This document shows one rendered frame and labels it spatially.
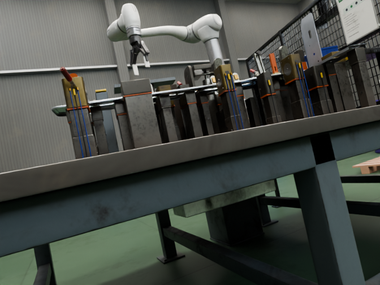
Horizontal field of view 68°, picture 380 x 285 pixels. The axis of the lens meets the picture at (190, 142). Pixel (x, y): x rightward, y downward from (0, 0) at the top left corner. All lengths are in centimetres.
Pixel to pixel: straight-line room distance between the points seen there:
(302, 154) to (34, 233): 57
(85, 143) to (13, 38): 894
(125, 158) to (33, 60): 927
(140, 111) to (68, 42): 882
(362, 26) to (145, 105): 137
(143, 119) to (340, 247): 82
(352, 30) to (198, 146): 168
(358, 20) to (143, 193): 176
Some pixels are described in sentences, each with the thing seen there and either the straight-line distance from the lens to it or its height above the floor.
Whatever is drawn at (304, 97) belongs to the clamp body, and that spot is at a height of 83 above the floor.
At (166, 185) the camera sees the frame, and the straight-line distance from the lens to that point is 54.
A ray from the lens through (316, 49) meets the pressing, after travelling 188.
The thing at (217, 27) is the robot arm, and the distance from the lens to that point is 216.
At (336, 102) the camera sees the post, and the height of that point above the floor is 78.
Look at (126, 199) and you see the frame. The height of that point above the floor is 62.
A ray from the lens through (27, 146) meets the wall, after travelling 909.
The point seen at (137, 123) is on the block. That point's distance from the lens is 119.
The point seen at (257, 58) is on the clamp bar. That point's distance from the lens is 188.
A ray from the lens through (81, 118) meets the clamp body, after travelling 117.
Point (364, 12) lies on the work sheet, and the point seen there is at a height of 127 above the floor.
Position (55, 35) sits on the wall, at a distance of 1003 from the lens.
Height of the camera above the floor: 67
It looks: 3 degrees up
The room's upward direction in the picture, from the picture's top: 12 degrees counter-clockwise
